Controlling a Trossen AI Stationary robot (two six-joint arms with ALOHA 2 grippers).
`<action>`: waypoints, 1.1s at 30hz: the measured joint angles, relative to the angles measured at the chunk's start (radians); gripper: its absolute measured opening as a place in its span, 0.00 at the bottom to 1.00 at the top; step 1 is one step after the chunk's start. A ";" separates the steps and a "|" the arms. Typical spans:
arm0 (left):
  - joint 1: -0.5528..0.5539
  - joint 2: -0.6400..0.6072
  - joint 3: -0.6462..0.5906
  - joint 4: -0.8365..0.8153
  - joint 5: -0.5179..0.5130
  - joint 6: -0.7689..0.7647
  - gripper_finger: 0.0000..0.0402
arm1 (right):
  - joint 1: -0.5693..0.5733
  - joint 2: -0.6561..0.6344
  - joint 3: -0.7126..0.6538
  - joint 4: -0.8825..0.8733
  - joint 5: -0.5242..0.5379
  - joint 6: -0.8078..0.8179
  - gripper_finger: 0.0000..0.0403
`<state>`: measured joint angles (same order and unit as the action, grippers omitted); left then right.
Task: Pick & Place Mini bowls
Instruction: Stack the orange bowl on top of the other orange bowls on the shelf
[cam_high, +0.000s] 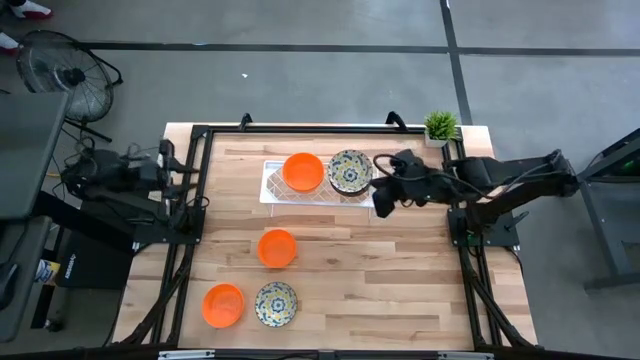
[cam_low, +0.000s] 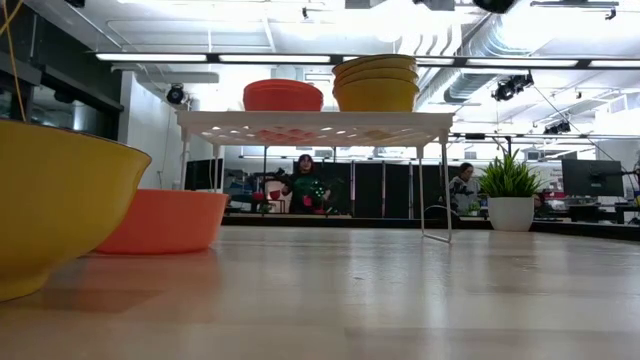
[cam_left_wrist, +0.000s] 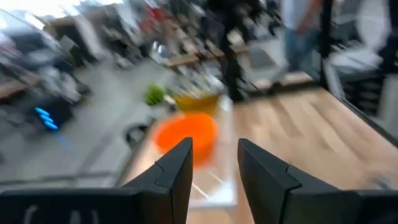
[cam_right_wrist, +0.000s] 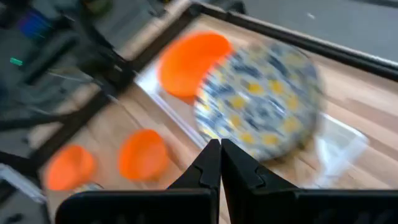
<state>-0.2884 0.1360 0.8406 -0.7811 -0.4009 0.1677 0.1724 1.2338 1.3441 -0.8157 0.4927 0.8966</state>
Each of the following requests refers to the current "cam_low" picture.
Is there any long LED light bar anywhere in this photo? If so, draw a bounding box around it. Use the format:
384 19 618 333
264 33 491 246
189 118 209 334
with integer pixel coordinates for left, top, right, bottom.
93 51 640 70

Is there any yellow cable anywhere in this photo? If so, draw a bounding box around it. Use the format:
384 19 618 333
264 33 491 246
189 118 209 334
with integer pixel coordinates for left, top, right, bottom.
0 0 27 121

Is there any black round overhead mount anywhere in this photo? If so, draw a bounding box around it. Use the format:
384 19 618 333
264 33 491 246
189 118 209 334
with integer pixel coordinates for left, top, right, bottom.
472 0 516 14

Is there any black aluminium table frame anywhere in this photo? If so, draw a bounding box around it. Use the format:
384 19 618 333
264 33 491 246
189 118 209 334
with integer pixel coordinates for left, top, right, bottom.
222 213 640 242

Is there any black partition wall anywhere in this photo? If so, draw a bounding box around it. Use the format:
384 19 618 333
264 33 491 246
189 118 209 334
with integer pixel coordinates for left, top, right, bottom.
292 160 451 219

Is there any green artificial plant white pot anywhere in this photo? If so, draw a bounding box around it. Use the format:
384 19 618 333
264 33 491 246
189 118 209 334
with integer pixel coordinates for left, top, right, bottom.
477 148 545 233

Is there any black computer monitor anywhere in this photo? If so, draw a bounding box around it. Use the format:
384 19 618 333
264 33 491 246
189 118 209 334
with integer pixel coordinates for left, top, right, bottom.
560 158 625 198
183 157 225 192

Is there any white grid shelf rack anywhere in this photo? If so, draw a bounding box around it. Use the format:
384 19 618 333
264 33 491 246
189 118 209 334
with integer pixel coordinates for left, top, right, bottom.
175 110 456 245

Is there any silver ventilation duct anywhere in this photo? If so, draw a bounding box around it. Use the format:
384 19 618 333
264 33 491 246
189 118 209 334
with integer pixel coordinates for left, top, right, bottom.
442 0 640 104

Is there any person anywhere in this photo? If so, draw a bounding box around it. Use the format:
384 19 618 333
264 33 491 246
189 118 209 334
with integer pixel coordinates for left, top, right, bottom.
280 153 331 215
447 162 482 216

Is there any black ceiling spotlight cluster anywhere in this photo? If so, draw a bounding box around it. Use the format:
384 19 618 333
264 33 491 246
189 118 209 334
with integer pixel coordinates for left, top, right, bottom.
490 73 535 103

